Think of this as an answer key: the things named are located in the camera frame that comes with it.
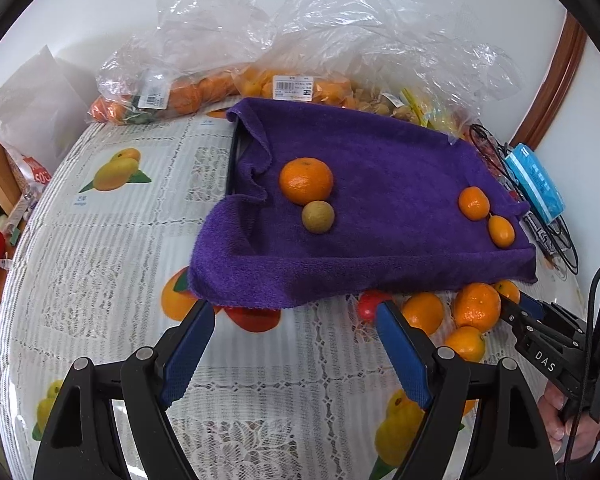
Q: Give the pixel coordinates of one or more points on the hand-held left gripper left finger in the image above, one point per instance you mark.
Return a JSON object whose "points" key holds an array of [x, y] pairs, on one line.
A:
{"points": [[190, 355]]}

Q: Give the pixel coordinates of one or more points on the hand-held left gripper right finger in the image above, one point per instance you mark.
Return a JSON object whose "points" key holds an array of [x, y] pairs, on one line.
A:
{"points": [[405, 360]]}

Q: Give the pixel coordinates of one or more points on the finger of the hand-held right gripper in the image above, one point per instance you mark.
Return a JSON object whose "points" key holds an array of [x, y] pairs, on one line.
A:
{"points": [[520, 322], [532, 306]]}

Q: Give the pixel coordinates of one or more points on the large mandarin orange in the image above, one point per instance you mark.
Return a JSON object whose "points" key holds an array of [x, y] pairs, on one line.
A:
{"points": [[476, 306]]}

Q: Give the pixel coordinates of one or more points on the small red fruit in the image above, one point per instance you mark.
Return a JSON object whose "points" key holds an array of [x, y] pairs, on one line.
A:
{"points": [[370, 305]]}

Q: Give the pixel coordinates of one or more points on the tan longan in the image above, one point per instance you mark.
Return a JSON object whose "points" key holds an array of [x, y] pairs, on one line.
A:
{"points": [[318, 217]]}

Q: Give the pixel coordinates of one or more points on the person's right hand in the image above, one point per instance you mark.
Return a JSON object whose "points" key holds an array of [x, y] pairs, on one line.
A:
{"points": [[555, 420]]}

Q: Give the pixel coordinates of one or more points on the blue tissue pack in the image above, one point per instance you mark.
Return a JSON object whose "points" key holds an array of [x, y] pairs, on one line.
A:
{"points": [[535, 180]]}

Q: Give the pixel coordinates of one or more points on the clear bag of red tomatoes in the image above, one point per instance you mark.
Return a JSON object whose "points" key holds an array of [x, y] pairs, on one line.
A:
{"points": [[495, 160]]}

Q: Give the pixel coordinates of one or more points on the purple towel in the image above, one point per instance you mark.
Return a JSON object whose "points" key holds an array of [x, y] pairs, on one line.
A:
{"points": [[380, 160]]}

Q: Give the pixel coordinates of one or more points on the yellow packet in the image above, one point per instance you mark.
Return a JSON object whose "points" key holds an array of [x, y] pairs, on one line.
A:
{"points": [[432, 112]]}

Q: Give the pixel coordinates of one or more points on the red white snack bag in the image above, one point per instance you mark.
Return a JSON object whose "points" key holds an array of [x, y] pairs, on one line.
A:
{"points": [[32, 175]]}

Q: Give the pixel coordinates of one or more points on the clear bag of longans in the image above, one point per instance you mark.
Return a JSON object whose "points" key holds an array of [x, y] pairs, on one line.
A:
{"points": [[380, 105]]}

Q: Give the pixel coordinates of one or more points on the clear bag of oranges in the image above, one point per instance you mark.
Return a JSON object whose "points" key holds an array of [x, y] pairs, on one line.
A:
{"points": [[180, 95]]}

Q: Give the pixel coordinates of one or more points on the clear bag of kumquats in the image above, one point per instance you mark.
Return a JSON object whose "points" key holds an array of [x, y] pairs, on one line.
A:
{"points": [[325, 90]]}

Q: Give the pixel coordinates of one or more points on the white plastic bag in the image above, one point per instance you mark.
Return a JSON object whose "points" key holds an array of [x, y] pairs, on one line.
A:
{"points": [[35, 95]]}

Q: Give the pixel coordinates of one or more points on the brown wooden door frame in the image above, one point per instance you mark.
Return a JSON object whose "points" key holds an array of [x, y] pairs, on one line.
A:
{"points": [[560, 85]]}

